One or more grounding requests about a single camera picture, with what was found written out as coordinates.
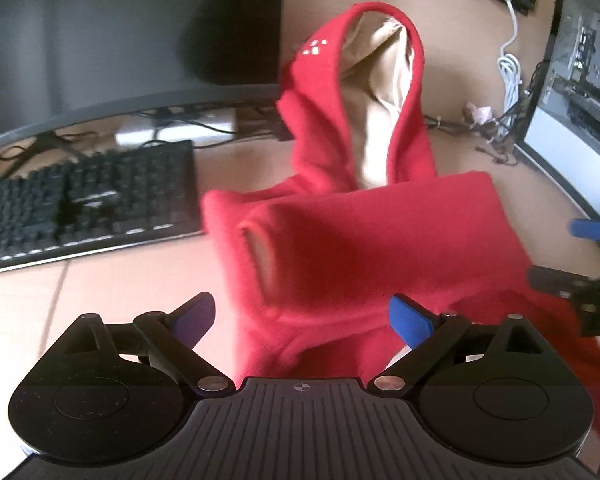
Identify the crumpled pink paper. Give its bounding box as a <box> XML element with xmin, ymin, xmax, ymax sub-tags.
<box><xmin>462</xmin><ymin>102</ymin><xmax>493</xmax><ymax>127</ymax></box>

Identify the black cable bundle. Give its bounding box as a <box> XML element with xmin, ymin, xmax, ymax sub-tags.
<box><xmin>424</xmin><ymin>58</ymin><xmax>552</xmax><ymax>166</ymax></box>

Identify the red fleece hooded onesie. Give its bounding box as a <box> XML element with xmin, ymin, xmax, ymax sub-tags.
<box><xmin>202</xmin><ymin>2</ymin><xmax>600</xmax><ymax>470</ymax></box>

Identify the right monitor showing picture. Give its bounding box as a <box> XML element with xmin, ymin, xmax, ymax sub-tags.
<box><xmin>516</xmin><ymin>0</ymin><xmax>600</xmax><ymax>219</ymax></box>

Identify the white coiled cable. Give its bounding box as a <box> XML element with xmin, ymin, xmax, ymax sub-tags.
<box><xmin>490</xmin><ymin>0</ymin><xmax>526</xmax><ymax>134</ymax></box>

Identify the black keyboard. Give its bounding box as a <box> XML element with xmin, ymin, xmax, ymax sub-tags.
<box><xmin>0</xmin><ymin>141</ymin><xmax>201</xmax><ymax>271</ymax></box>

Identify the left dark monitor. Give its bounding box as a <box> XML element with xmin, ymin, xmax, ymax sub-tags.
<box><xmin>0</xmin><ymin>0</ymin><xmax>283</xmax><ymax>148</ymax></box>

